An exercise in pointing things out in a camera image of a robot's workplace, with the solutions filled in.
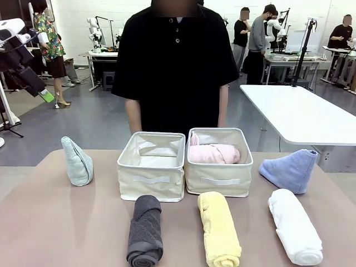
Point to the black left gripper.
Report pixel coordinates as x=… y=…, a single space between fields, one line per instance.
x=30 y=80

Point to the mint green cone-folded towel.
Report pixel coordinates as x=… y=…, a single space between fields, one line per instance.
x=76 y=167

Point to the dark grey towel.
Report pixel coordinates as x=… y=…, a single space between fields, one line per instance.
x=144 y=231

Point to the yellow towel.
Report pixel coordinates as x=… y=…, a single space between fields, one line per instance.
x=219 y=233

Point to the light blue cone-folded towel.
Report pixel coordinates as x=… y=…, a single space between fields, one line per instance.
x=292 y=172

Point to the white towel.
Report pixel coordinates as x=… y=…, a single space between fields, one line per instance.
x=294 y=228

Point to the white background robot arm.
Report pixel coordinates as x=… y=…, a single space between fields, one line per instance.
x=94 y=33
x=274 y=30

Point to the person's right forearm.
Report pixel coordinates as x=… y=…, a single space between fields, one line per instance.
x=133 y=116

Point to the person's left forearm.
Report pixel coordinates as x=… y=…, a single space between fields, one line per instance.
x=223 y=105

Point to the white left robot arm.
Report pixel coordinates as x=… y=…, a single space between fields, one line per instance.
x=12 y=26

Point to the seated person's grey trousers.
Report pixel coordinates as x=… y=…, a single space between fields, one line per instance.
x=71 y=69

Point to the white stand leg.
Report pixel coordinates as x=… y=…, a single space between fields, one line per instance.
x=8 y=108

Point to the black floor tripod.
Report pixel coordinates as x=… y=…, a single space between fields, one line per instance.
x=11 y=129

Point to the mannequin in floral shirt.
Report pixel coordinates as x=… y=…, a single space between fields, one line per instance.
x=51 y=41

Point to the grey plastic stool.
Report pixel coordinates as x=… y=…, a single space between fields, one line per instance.
x=108 y=80

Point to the white background work table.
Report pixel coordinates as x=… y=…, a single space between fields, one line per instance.
x=103 y=54

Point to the person torso in black shirt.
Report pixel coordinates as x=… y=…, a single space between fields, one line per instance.
x=178 y=83

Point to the cream fabric storage basket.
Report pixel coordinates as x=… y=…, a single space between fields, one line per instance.
x=150 y=189
x=219 y=192

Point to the pink rolled towel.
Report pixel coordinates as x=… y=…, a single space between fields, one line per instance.
x=211 y=154

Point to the background person in black shirt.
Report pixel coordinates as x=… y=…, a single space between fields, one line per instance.
x=240 y=33

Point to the background person in grey sweater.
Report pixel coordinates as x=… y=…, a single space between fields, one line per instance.
x=257 y=41

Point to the grey background work table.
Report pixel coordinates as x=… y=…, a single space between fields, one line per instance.
x=292 y=59

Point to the white rectangular table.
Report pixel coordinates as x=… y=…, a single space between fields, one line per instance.
x=300 y=111

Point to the background person in black top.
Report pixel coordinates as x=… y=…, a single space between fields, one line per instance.
x=339 y=36

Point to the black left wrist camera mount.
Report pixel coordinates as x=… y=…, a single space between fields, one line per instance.
x=14 y=58

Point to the black camera pole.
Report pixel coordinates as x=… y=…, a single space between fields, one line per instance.
x=303 y=53

